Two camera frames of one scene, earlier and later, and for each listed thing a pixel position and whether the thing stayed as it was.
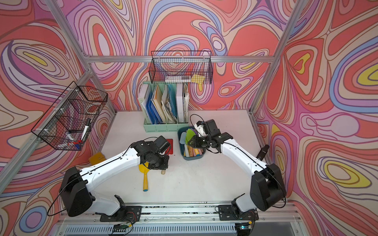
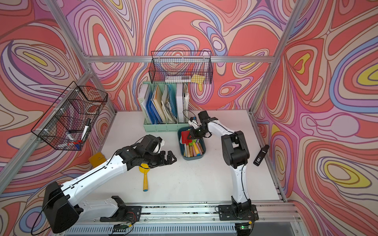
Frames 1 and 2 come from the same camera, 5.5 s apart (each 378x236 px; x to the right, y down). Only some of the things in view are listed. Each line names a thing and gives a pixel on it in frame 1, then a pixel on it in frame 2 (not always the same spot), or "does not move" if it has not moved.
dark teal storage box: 189,153 does not move
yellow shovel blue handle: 144,168 does not move
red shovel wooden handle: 169,151 → 185,140
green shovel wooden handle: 190,151 does not move
